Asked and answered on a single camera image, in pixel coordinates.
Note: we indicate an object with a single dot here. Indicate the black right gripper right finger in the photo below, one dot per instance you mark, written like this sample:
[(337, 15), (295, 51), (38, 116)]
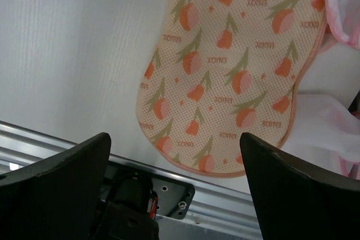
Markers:
[(294, 199)]

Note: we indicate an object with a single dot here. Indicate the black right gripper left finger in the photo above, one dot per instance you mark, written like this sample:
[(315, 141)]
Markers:
[(55, 198)]

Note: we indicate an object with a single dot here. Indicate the peach tulip print laundry bag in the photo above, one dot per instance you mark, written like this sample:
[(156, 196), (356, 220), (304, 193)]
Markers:
[(222, 68)]

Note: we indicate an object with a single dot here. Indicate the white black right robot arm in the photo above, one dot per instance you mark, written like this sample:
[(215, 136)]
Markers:
[(126, 209)]

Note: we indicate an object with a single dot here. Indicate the aluminium front rail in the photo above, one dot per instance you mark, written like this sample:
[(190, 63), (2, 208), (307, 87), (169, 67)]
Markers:
[(215, 212)]

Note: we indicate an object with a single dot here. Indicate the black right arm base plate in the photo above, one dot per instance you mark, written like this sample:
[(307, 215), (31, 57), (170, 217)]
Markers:
[(146, 192)]

